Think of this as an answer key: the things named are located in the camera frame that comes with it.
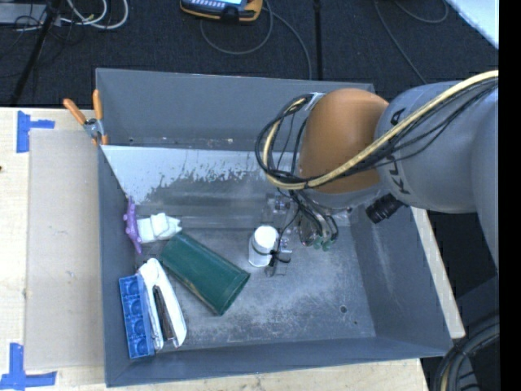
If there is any blue plastic tray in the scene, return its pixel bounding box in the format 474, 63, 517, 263
118, 275, 156, 360

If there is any white-capped clear plastic bottle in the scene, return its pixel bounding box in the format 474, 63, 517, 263
247, 225, 281, 269

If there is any black cylinder on white bracket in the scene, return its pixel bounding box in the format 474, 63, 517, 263
365, 193, 407, 225

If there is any purple spiky toy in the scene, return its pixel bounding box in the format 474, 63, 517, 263
122, 196, 144, 256

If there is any grey metal bin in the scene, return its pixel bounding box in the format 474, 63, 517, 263
94, 68, 455, 389

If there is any white stapler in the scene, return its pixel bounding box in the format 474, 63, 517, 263
137, 257, 189, 351

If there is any dark green flat block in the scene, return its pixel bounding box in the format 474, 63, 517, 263
159, 232, 252, 317

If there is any pale wood flat board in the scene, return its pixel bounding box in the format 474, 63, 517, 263
23, 128, 106, 372

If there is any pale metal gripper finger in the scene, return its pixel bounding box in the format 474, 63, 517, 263
264, 235, 294, 279
258, 192, 291, 231

